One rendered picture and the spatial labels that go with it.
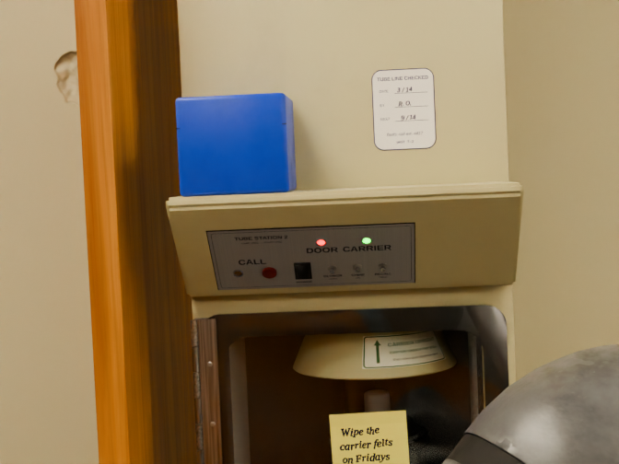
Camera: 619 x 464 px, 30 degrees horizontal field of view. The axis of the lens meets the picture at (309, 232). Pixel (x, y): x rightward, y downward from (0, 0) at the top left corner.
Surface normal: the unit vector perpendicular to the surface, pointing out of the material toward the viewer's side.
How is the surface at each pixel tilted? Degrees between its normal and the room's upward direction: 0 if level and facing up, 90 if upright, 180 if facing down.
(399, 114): 90
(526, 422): 41
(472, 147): 90
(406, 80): 90
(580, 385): 26
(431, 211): 135
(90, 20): 90
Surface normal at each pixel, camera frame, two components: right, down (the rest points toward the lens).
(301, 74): -0.06, 0.05
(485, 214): -0.01, 0.74
